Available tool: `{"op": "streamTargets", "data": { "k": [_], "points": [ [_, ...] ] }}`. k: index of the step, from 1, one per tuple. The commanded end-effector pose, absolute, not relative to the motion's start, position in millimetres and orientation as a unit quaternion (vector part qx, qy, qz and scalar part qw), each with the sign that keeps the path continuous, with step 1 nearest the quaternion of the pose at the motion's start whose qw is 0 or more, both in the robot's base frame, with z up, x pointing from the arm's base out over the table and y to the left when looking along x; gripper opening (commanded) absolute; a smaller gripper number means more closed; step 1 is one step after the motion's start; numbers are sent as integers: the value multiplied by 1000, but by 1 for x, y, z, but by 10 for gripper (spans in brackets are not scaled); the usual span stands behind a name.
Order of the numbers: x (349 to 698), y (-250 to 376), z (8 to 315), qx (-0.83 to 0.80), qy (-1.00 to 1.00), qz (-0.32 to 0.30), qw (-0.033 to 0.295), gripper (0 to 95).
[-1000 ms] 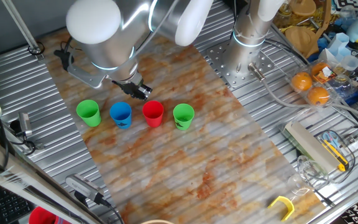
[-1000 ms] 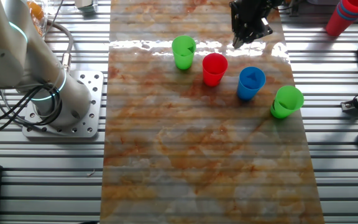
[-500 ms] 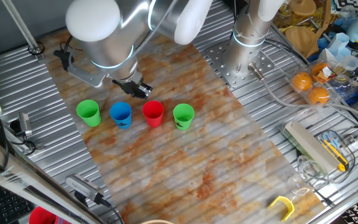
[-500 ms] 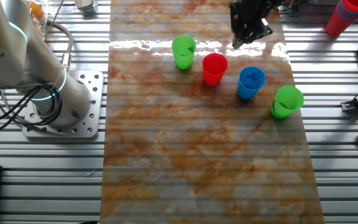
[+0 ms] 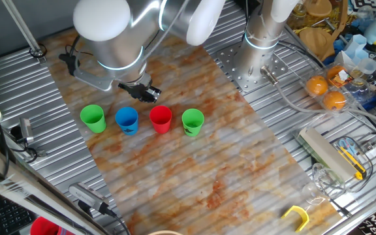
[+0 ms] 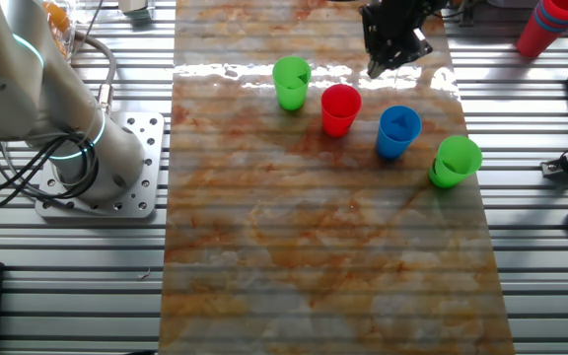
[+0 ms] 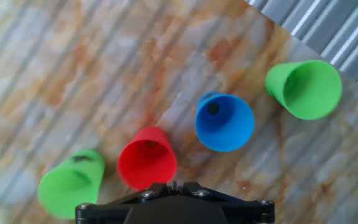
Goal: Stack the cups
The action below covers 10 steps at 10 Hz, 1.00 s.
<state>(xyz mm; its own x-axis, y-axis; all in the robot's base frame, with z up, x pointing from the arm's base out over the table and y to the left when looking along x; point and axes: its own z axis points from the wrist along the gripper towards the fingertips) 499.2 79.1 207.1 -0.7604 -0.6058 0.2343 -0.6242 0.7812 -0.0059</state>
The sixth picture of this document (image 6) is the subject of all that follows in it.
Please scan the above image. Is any blue plastic cup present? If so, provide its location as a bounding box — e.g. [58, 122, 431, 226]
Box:
[533, 3, 568, 35]
[375, 105, 423, 161]

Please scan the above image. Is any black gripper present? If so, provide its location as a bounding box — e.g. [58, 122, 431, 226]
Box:
[361, 0, 451, 80]

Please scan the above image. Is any blue stacked plastic cup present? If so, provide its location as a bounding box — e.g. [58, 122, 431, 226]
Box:
[533, 3, 568, 35]

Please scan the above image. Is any marble pattern mat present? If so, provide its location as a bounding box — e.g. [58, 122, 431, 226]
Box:
[158, 0, 516, 355]

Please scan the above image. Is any white green long box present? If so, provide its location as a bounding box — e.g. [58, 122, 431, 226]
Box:
[117, 0, 157, 21]

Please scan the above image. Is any green plastic cup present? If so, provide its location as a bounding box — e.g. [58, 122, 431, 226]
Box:
[271, 55, 313, 111]
[428, 135, 483, 189]

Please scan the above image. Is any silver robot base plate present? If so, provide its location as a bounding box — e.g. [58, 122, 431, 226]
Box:
[35, 110, 166, 220]

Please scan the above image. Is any orange fruit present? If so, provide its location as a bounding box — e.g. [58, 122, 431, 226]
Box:
[41, 1, 71, 32]

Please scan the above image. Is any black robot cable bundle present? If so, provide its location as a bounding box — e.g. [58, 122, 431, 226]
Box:
[0, 131, 102, 219]

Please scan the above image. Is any red stacked plastic cup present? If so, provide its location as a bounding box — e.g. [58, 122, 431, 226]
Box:
[542, 0, 568, 24]
[516, 7, 561, 59]

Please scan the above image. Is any grey hose with connector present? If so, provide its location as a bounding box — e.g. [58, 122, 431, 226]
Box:
[70, 30, 117, 115]

